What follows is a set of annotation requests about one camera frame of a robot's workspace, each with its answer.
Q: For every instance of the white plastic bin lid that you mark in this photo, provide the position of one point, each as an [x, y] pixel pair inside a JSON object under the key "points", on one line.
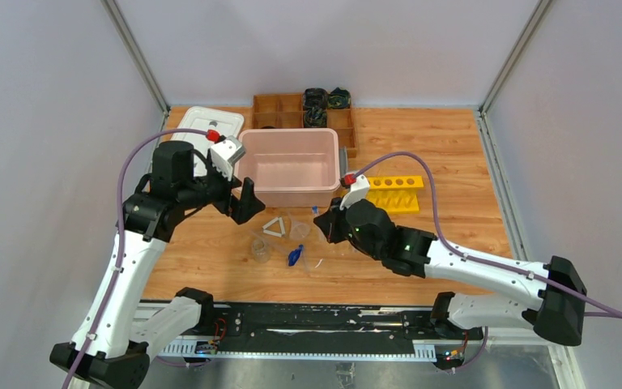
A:
{"points": [[201, 118]]}

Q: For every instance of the small glass beaker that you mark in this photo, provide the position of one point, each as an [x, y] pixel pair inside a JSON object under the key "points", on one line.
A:
{"points": [[261, 251]]}

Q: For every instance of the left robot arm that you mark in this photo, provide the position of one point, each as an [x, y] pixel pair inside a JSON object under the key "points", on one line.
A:
{"points": [[109, 349]]}

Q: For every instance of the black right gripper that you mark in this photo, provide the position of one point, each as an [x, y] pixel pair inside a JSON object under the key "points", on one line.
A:
{"points": [[329, 222]]}

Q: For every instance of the clear plastic funnel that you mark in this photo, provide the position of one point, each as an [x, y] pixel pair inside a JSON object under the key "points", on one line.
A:
{"points": [[298, 230]]}

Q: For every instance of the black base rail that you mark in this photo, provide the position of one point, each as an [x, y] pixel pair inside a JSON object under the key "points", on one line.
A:
{"points": [[199, 331]]}

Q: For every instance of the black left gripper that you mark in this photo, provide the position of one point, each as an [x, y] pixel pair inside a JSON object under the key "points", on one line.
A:
{"points": [[231, 194]]}

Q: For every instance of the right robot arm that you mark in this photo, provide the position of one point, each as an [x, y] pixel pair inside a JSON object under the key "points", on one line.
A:
{"points": [[543, 297]]}

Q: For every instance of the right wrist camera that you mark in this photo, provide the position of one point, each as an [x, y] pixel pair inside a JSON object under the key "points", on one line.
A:
{"points": [[357, 186]]}

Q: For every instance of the white clay triangle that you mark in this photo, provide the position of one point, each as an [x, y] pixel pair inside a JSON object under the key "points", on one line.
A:
{"points": [[275, 227]]}

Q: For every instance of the pink plastic storage bin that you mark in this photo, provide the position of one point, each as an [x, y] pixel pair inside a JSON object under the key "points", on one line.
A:
{"points": [[291, 167]]}

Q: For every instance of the wooden compartment tray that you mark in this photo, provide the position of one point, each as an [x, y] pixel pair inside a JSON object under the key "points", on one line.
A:
{"points": [[285, 111]]}

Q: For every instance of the yellow test tube rack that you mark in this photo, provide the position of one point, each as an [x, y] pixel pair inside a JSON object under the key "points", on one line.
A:
{"points": [[395, 194]]}

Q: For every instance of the blue test tube clamp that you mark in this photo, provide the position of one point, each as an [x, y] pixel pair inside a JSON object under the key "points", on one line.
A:
{"points": [[295, 255]]}

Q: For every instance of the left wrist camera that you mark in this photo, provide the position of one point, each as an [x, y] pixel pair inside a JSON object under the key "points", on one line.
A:
{"points": [[225, 154]]}

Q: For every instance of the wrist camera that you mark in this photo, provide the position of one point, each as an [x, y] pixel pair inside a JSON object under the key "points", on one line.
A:
{"points": [[225, 154], [357, 186]]}

